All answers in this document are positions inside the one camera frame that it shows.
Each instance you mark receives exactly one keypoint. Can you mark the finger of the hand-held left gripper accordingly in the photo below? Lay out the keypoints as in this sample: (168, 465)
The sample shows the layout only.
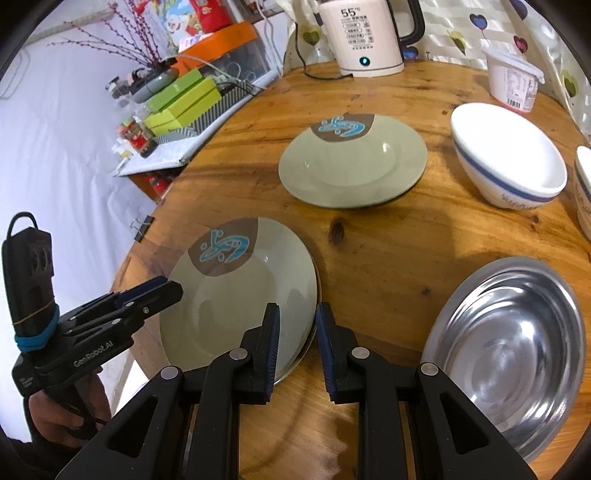
(157, 300)
(145, 286)

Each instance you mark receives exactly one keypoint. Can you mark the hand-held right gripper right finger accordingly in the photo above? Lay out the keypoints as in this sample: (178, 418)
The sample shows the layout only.
(325, 350)

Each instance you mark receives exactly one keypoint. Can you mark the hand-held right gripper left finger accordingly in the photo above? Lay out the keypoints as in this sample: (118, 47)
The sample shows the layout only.
(274, 350)

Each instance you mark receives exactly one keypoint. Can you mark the green plate with blue print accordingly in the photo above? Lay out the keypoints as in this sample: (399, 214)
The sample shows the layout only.
(231, 300)
(300, 357)
(351, 166)

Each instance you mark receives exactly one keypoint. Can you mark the stainless steel bowl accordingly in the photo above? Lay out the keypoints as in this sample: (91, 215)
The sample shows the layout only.
(508, 360)

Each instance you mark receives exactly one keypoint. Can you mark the white bowl with blue stripe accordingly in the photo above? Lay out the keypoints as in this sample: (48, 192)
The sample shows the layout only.
(584, 194)
(503, 147)

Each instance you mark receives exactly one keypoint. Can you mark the person's left forearm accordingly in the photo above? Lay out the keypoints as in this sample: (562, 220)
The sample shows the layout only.
(27, 457)

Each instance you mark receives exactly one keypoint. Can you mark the person's left hand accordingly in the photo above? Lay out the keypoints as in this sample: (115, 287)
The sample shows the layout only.
(46, 415)

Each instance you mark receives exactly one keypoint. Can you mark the black binder clip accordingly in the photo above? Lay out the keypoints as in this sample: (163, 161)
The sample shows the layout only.
(144, 229)

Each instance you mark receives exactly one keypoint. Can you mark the orange red container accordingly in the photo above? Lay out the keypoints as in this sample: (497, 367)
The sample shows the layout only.
(154, 184)

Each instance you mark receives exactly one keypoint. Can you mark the white tray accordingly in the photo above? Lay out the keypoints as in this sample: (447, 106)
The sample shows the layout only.
(157, 157)

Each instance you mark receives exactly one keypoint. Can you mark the red jar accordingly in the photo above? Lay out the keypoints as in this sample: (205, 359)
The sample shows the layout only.
(136, 136)

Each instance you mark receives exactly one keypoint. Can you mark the black white striped box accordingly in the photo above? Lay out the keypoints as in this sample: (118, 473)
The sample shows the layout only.
(207, 123)

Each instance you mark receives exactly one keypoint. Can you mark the green boxes stack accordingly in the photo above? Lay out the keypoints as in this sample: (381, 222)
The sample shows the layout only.
(184, 115)

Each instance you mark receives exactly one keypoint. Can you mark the grey dish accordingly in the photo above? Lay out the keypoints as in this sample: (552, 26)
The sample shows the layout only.
(154, 85)

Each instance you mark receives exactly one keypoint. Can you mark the green box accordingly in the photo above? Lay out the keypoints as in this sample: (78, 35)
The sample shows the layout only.
(184, 87)

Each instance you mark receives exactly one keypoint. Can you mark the pink flower branches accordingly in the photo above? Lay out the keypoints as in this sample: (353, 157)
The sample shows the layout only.
(124, 46)

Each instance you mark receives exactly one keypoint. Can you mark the orange lidded clear box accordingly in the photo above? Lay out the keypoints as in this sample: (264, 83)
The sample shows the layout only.
(240, 55)

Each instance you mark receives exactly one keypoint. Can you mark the colourful printed box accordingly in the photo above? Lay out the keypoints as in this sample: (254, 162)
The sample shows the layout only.
(173, 23)

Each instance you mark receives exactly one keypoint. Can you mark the red box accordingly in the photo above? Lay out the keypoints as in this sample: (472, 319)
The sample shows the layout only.
(210, 14)

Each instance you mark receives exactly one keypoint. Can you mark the cream electric kettle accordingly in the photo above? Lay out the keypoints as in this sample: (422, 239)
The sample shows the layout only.
(364, 37)

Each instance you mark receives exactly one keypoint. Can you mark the white plastic tub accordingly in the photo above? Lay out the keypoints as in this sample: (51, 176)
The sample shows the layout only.
(512, 83)

